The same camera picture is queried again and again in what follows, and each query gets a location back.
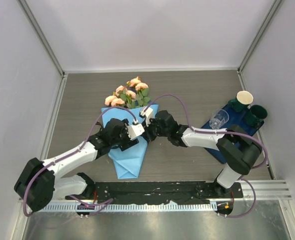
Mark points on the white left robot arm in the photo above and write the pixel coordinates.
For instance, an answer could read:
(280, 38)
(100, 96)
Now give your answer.
(57, 172)

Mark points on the beige paper cup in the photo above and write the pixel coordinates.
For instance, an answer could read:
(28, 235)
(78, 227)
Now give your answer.
(244, 98)

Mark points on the clear plastic cup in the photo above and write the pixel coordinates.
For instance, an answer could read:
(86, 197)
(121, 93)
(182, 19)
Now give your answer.
(218, 119)

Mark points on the slotted cable duct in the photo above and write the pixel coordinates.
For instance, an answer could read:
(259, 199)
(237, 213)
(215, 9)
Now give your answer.
(73, 206)

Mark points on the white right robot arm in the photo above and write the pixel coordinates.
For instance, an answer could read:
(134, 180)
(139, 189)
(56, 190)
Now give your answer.
(239, 150)

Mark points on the dark green mug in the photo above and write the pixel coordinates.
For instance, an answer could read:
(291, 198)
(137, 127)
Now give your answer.
(255, 115)
(236, 105)

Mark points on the aluminium frame rail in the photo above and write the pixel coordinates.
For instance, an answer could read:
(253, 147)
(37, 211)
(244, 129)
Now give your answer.
(262, 190)

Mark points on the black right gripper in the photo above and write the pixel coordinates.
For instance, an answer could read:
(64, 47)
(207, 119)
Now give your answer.
(147, 134)

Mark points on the large blue wrapping paper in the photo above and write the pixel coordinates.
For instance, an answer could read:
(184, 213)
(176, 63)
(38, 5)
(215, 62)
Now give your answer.
(127, 163)

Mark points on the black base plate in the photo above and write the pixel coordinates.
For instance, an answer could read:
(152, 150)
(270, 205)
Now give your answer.
(157, 192)

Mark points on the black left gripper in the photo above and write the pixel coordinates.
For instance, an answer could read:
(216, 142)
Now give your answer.
(128, 141)

